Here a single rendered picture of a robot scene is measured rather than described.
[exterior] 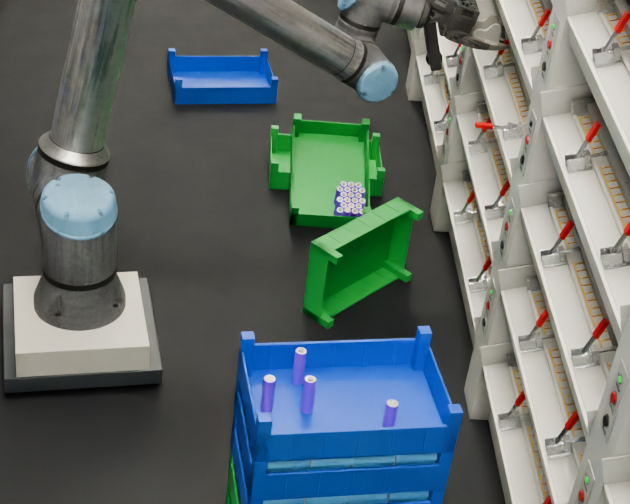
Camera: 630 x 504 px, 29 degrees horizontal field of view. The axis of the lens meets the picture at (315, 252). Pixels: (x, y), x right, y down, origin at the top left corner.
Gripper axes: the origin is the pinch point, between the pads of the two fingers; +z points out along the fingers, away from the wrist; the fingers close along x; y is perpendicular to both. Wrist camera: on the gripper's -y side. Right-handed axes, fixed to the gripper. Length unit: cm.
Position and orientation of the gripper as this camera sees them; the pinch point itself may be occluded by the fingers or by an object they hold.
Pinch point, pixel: (501, 46)
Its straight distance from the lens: 274.6
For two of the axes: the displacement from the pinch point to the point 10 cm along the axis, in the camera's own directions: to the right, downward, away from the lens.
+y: 3.3, -7.8, -5.4
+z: 9.4, 2.5, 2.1
